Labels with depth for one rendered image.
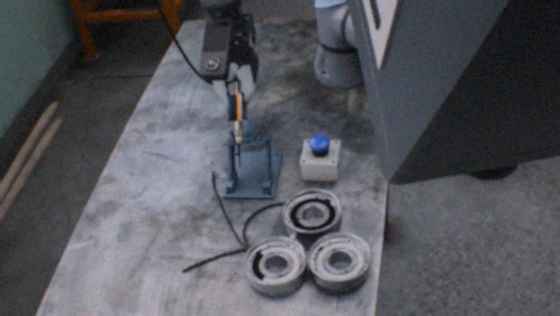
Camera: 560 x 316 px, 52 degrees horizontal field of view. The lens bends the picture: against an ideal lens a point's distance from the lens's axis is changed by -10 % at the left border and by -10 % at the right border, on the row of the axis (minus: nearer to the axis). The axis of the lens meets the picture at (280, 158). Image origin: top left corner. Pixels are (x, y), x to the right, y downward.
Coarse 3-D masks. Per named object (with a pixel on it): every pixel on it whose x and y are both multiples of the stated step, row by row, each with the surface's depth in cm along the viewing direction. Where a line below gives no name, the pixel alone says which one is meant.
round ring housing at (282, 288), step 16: (272, 240) 109; (288, 240) 109; (272, 256) 108; (288, 256) 107; (304, 256) 106; (288, 272) 104; (304, 272) 104; (256, 288) 104; (272, 288) 102; (288, 288) 103
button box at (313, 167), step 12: (336, 144) 124; (312, 156) 122; (324, 156) 122; (336, 156) 122; (300, 168) 122; (312, 168) 122; (324, 168) 121; (336, 168) 121; (312, 180) 124; (324, 180) 123; (336, 180) 123
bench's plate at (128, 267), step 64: (128, 128) 143; (192, 128) 140; (256, 128) 138; (320, 128) 135; (128, 192) 127; (192, 192) 125; (384, 192) 119; (64, 256) 116; (128, 256) 114; (192, 256) 113
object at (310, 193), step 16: (304, 192) 117; (320, 192) 116; (288, 208) 115; (304, 208) 115; (320, 208) 115; (336, 208) 114; (288, 224) 111; (304, 224) 112; (336, 224) 110; (304, 240) 111
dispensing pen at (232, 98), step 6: (234, 78) 112; (228, 96) 111; (234, 96) 111; (228, 102) 111; (234, 102) 111; (228, 108) 111; (234, 108) 111; (228, 114) 112; (234, 114) 111; (228, 120) 112; (234, 120) 111; (240, 120) 113; (240, 126) 113; (240, 132) 113; (240, 138) 114
